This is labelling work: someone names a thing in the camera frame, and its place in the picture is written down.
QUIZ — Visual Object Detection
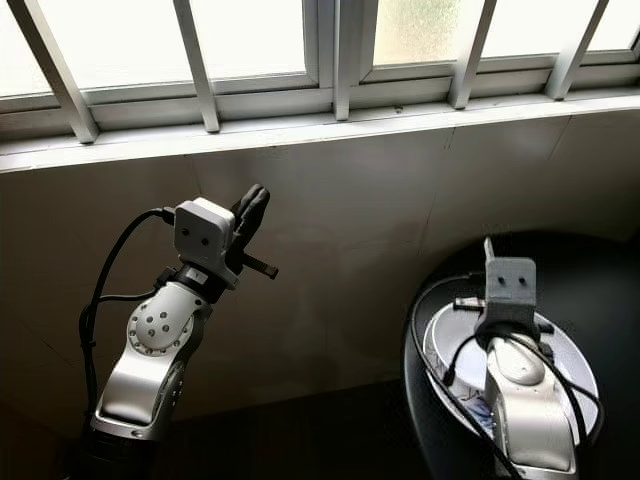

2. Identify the white flower print plate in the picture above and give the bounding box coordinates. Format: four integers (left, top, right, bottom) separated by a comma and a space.
422, 300, 601, 441

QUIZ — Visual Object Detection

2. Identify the white window sill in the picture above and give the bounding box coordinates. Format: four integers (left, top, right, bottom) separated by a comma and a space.
0, 88, 640, 173

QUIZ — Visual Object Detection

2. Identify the black round table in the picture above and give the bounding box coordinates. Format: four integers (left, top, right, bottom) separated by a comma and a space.
403, 230, 640, 480

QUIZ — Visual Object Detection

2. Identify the white window security bar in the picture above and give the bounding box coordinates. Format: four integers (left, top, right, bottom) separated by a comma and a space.
172, 0, 223, 134
448, 0, 501, 110
8, 0, 101, 144
546, 0, 616, 100

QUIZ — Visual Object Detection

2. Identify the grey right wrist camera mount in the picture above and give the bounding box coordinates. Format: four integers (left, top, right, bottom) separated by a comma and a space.
482, 256, 539, 323

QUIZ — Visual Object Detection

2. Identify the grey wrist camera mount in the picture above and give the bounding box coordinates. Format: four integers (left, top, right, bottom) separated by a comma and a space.
482, 256, 539, 323
173, 197, 241, 291

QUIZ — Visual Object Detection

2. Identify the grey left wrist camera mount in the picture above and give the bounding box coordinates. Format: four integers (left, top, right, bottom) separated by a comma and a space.
173, 197, 241, 291

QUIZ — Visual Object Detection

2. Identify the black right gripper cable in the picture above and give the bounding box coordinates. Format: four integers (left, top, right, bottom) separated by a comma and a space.
443, 330, 606, 446

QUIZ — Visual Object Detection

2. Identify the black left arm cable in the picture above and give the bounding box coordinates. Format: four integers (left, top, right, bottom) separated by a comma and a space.
78, 207, 176, 421

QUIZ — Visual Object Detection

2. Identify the white window frame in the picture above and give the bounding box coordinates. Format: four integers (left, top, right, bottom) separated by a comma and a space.
0, 0, 640, 141

